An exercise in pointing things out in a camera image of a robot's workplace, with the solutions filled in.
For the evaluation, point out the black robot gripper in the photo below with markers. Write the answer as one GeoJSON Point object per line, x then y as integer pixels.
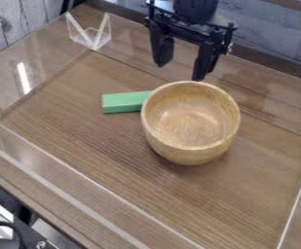
{"type": "Point", "coordinates": [195, 21]}

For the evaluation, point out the green rectangular block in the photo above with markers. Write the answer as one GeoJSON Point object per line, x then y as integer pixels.
{"type": "Point", "coordinates": [124, 101]}

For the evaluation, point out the round wooden bowl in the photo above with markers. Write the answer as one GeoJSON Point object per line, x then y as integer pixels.
{"type": "Point", "coordinates": [191, 120]}

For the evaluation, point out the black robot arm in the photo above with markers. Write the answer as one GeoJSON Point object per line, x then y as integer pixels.
{"type": "Point", "coordinates": [192, 21]}

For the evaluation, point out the clear acrylic corner bracket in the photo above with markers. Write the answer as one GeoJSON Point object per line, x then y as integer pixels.
{"type": "Point", "coordinates": [90, 37]}

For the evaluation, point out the clear acrylic tray wall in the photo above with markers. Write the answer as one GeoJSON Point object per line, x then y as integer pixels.
{"type": "Point", "coordinates": [84, 209]}

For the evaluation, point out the black metal bracket with bolt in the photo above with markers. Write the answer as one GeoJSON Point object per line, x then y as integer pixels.
{"type": "Point", "coordinates": [33, 238]}

